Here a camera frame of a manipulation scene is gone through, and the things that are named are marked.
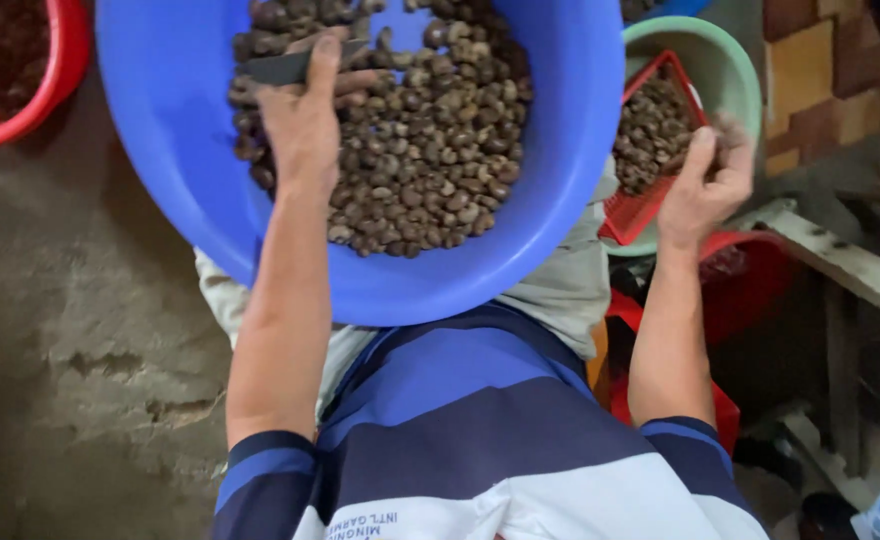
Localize person's left hand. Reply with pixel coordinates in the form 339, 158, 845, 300
254, 30, 381, 198

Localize person's right hand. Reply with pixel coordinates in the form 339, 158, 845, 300
656, 112, 756, 252

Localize dark metal blade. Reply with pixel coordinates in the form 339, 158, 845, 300
237, 39, 370, 87

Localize red plastic basket tray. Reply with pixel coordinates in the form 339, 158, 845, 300
597, 49, 711, 247

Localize pile of dark cashew nuts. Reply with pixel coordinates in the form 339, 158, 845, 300
612, 69, 699, 198

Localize red plastic bucket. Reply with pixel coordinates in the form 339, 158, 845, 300
698, 230, 795, 348

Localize green plastic basin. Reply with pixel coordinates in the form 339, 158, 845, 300
599, 16, 763, 258

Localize large blue plastic basin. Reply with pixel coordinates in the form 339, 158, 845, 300
95, 0, 627, 328

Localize red plastic stool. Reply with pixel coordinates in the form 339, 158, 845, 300
603, 288, 742, 456

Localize heap of brown cashew nuts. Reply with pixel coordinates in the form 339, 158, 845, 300
227, 0, 535, 261

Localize grey trousers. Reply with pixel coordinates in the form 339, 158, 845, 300
193, 156, 622, 423

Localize white wooden bench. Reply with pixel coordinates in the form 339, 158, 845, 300
731, 198, 880, 333

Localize small blue plastic basin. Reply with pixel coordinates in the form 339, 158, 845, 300
620, 0, 712, 28

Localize red plastic basin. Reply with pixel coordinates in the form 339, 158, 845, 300
0, 0, 93, 156

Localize blue white striped shirt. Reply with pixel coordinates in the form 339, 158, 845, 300
210, 300, 772, 540

